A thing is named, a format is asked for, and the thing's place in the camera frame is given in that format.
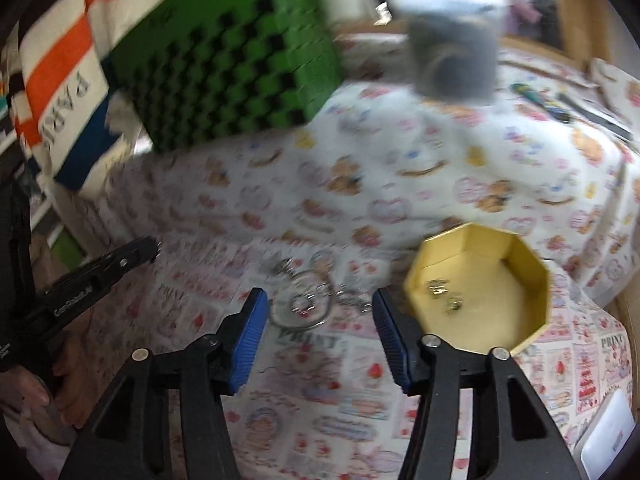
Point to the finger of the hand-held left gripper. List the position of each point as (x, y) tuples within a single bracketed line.
[(110, 265)]

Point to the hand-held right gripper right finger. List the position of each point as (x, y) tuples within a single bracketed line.
[(392, 340)]

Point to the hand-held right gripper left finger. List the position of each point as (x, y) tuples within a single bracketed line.
[(247, 340)]

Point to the silver bangle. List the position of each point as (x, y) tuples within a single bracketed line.
[(280, 316)]

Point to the silver jewellery pieces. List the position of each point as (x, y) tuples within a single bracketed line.
[(437, 288)]

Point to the small gold earring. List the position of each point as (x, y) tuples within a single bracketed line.
[(453, 306)]

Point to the gold octagonal box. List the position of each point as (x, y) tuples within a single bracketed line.
[(490, 280)]

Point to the person's left hand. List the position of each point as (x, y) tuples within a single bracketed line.
[(30, 400)]

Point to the bear print tablecloth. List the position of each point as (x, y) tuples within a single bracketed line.
[(350, 185)]

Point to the striped orange blue white cloth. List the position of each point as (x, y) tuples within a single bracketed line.
[(65, 60)]

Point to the green black checkered box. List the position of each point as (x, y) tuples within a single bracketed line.
[(225, 65)]

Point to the white device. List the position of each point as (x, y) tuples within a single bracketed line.
[(607, 435)]

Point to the green pen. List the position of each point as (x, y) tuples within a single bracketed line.
[(527, 91)]

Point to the dark flat tool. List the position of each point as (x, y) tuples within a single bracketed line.
[(595, 115)]

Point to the clear plastic jar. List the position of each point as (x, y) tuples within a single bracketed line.
[(450, 35)]

